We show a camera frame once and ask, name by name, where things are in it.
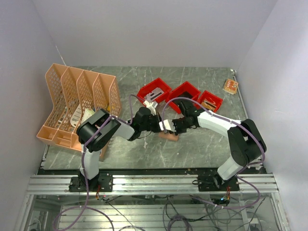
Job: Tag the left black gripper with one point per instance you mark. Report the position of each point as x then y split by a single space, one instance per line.
158 119

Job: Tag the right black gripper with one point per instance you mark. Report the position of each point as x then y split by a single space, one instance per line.
177 132

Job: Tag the brown leather card holder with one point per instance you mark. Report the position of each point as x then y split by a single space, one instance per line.
168 136

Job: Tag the white credit card stack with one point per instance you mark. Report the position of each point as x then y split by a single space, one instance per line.
154 94

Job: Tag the brown item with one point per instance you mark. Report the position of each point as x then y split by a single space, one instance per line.
211 103

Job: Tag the red bin front pair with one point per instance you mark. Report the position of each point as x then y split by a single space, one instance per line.
186 90

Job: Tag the red bin pair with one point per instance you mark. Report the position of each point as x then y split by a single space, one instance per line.
186 90
207 94

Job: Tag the red bin with cards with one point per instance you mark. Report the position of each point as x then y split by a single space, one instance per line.
157 83

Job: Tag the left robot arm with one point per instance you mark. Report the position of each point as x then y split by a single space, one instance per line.
96 131

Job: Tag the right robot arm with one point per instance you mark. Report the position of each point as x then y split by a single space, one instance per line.
245 142

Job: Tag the white ruler card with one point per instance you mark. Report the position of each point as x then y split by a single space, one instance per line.
76 116

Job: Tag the orange spiral notepad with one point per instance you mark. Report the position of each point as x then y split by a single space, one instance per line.
230 86

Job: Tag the green white carton box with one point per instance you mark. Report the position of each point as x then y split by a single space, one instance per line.
88 113

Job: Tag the peach file organizer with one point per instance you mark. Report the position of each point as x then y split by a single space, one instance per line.
69 87

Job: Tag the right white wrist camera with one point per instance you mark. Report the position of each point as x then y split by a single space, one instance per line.
168 125

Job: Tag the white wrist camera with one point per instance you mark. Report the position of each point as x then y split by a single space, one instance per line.
151 106
168 125

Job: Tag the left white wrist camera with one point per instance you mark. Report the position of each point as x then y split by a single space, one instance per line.
151 106

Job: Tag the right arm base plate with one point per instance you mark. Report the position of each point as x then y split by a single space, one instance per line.
207 183

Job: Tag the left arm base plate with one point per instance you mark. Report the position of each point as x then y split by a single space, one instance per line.
103 182

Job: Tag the aluminium rail frame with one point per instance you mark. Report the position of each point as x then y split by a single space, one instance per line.
150 185

